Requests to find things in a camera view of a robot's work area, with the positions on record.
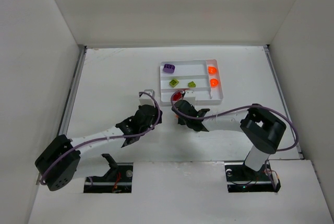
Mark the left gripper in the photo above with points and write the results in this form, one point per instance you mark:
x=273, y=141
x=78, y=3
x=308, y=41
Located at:
x=145, y=112

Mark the lime green square lego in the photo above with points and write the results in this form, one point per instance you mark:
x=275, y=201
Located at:
x=173, y=83

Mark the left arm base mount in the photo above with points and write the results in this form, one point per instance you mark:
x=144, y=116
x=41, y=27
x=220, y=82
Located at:
x=117, y=179

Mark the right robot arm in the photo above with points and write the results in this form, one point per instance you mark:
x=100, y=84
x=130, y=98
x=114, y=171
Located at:
x=262, y=128

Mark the orange flower lego piece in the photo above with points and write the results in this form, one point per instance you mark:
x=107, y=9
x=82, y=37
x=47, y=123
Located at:
x=212, y=70

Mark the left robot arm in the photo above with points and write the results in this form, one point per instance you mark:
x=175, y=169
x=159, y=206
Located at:
x=65, y=159

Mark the purple round lego brick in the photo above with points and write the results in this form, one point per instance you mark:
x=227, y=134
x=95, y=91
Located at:
x=168, y=68

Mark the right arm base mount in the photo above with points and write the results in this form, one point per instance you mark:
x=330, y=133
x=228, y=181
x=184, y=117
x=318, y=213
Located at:
x=241, y=179

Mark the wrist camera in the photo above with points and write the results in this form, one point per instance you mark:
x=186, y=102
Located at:
x=147, y=97
x=189, y=96

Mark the red rounded lego brick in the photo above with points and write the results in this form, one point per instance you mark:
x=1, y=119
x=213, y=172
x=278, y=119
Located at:
x=177, y=96

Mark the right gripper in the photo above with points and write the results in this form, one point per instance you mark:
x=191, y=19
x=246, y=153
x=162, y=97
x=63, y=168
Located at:
x=181, y=106

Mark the orange round lego piece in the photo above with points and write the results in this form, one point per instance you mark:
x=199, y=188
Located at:
x=214, y=82

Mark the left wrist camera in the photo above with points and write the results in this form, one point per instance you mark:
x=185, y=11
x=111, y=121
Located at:
x=147, y=97

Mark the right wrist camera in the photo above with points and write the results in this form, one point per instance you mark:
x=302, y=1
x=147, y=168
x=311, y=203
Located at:
x=189, y=96

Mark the small lime green lego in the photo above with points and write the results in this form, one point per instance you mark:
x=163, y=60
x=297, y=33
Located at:
x=191, y=84

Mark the white divided sorting tray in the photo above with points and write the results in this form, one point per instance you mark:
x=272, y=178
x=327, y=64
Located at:
x=200, y=76

